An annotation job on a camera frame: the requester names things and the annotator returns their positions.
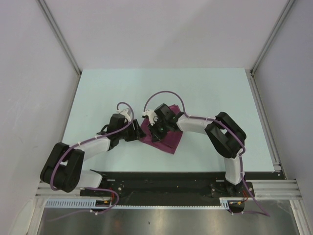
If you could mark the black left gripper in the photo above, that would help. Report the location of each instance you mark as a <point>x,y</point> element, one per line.
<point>136,134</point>

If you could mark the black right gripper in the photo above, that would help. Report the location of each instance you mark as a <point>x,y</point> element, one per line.
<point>156,136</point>

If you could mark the purple cloth napkin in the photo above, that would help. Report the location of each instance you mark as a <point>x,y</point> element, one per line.
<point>170,143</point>

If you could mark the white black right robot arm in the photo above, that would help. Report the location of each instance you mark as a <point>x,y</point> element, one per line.
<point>224,133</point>

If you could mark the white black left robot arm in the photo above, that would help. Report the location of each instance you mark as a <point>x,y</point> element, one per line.
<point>63,168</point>

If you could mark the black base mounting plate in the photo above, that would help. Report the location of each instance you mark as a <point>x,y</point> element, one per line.
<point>165,188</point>

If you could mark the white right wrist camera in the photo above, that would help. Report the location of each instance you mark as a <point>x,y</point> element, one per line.
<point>151,116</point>

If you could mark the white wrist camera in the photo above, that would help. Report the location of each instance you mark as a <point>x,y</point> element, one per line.
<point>151,116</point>
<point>126,113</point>

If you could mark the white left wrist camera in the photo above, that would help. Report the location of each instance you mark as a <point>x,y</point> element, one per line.
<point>126,113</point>

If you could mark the light blue cable duct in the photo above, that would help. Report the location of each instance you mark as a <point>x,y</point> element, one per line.
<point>100,204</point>

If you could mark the aluminium side rail right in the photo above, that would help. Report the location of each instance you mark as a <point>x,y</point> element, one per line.
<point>264,123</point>

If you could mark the aluminium frame post left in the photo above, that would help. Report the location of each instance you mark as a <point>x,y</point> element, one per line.
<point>59,35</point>

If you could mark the aluminium frame post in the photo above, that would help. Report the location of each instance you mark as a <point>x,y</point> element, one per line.
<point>273,34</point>
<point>59,35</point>

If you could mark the aluminium frame post right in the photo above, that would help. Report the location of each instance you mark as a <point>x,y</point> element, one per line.
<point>273,34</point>

